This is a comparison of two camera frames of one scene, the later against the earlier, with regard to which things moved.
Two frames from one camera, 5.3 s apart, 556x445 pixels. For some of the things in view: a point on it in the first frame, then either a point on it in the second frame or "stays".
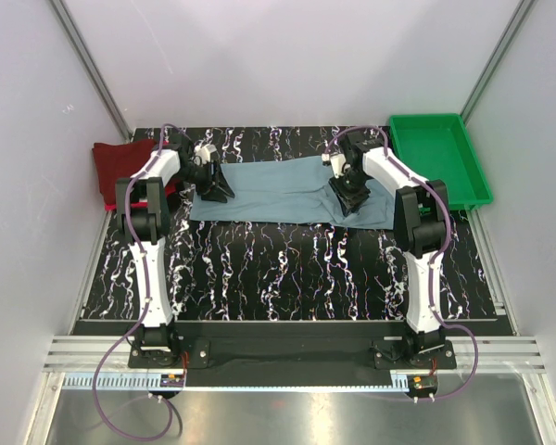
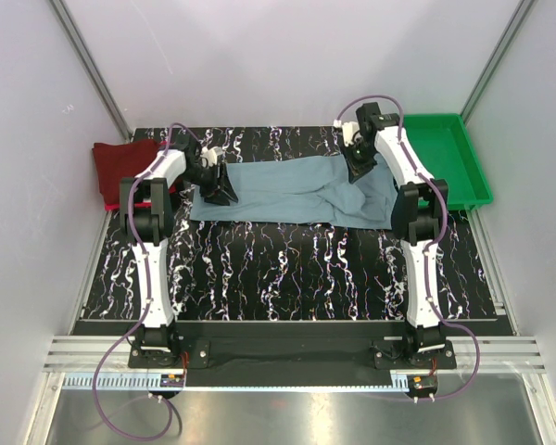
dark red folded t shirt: (120, 160) stays
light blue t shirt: (289, 191) stays
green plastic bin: (437, 146) stays
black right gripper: (348, 201) -> (356, 170)
